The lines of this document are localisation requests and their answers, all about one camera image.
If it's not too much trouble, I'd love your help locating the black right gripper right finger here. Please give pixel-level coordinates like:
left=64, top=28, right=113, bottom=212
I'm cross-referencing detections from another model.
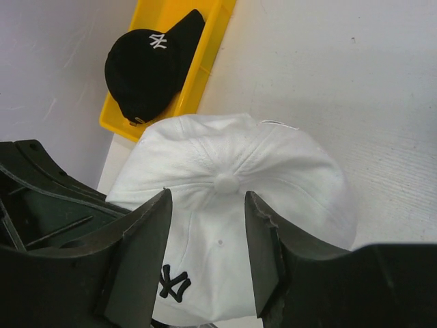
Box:
left=244, top=191, right=436, bottom=327

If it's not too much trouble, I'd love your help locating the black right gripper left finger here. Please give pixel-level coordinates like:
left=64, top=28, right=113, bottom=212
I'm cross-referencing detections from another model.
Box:
left=1, top=189, right=172, bottom=327

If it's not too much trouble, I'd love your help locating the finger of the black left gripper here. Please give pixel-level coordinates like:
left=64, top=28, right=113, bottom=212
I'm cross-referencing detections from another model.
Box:
left=1, top=139, right=129, bottom=251

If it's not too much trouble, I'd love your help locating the yellow plastic tray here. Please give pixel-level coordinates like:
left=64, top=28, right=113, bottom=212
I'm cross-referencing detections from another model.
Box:
left=100, top=0, right=235, bottom=141

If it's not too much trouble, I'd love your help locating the black cap white logo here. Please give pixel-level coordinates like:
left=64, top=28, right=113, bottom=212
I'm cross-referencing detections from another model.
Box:
left=104, top=9, right=205, bottom=124

